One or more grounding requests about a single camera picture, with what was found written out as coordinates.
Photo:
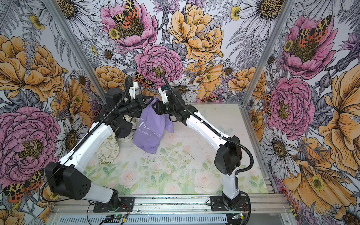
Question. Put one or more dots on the aluminium post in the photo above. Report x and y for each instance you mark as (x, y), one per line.
(64, 26)
(273, 38)

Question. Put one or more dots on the cream printed green cloth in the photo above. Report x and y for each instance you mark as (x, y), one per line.
(110, 149)

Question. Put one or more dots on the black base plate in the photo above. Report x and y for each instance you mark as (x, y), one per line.
(121, 204)
(240, 203)

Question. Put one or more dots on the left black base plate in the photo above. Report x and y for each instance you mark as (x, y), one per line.
(121, 204)

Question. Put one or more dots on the right rear aluminium post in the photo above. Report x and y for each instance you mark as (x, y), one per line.
(273, 38)

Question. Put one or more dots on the lavender purple cloth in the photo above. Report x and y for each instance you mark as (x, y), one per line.
(151, 128)

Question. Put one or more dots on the white slotted cable duct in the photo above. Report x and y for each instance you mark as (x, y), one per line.
(165, 219)

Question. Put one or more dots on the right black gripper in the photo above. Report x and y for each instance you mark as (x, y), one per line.
(159, 109)

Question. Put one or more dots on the aluminium front rail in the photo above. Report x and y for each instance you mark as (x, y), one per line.
(180, 204)

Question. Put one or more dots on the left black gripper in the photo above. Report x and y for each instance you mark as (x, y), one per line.
(141, 101)

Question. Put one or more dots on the dark grey cloth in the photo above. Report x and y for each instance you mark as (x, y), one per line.
(122, 127)

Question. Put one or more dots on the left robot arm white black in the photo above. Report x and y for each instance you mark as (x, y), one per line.
(66, 177)

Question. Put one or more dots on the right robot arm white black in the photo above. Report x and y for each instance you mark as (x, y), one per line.
(228, 153)

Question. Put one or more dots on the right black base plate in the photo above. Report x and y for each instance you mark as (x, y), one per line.
(240, 203)

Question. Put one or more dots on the left rear aluminium post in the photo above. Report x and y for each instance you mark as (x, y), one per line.
(64, 26)

